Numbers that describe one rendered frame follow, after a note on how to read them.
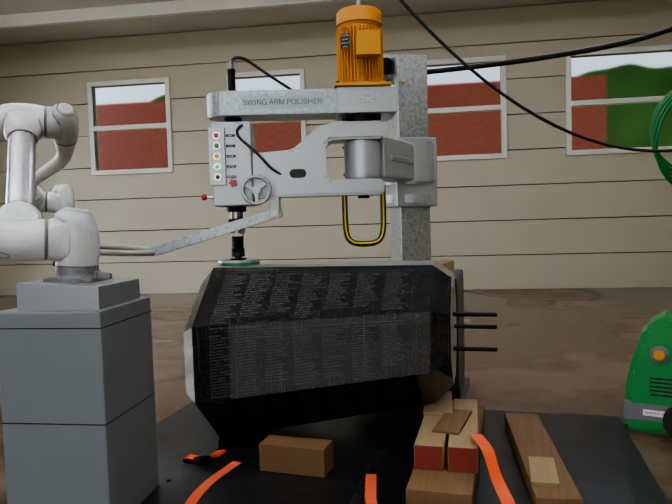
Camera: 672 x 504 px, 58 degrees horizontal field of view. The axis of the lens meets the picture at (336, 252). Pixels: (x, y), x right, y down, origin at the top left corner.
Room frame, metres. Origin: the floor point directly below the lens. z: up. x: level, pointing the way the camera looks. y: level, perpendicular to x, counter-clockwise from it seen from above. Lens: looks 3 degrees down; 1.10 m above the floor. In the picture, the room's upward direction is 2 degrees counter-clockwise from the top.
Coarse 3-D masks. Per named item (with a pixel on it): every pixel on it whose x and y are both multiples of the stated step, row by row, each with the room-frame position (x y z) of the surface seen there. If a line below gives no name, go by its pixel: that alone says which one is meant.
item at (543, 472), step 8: (528, 456) 2.45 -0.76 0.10; (536, 464) 2.37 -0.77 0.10; (544, 464) 2.37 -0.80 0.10; (552, 464) 2.37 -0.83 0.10; (536, 472) 2.30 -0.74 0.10; (544, 472) 2.30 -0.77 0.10; (552, 472) 2.29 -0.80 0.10; (536, 480) 2.23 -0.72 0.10; (544, 480) 2.23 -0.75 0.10; (552, 480) 2.22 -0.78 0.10
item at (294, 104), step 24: (216, 96) 3.07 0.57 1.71; (240, 96) 3.06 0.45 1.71; (264, 96) 3.07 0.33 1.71; (288, 96) 3.07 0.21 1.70; (312, 96) 3.08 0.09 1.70; (336, 96) 3.08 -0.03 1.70; (360, 96) 3.07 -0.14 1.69; (384, 96) 3.07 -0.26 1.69; (216, 120) 3.21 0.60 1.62; (240, 120) 3.15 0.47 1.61; (264, 120) 3.26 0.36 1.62; (288, 120) 3.28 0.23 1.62; (336, 120) 3.29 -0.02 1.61; (360, 120) 3.10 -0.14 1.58
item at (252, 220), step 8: (280, 208) 3.12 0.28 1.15; (248, 216) 3.11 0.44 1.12; (256, 216) 3.12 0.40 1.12; (264, 216) 3.12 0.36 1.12; (280, 216) 3.12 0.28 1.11; (224, 224) 3.11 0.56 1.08; (232, 224) 3.11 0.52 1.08; (240, 224) 3.11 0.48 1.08; (248, 224) 3.11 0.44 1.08; (256, 224) 3.23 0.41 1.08; (200, 232) 3.11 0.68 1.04; (208, 232) 3.11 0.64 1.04; (216, 232) 3.11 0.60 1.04; (224, 232) 3.11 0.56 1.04; (176, 240) 3.10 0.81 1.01; (184, 240) 3.10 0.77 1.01; (192, 240) 3.10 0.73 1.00; (200, 240) 3.11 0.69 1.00; (152, 248) 3.10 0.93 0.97; (160, 248) 3.10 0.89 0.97; (168, 248) 3.10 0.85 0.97; (176, 248) 3.10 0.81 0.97
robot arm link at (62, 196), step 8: (56, 184) 3.04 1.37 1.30; (64, 184) 3.05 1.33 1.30; (48, 192) 3.02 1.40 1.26; (56, 192) 3.02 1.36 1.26; (64, 192) 3.02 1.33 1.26; (72, 192) 3.06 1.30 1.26; (48, 200) 2.99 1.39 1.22; (56, 200) 3.01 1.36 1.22; (64, 200) 3.02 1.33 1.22; (72, 200) 3.05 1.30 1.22; (48, 208) 3.00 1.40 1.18; (56, 208) 3.01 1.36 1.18
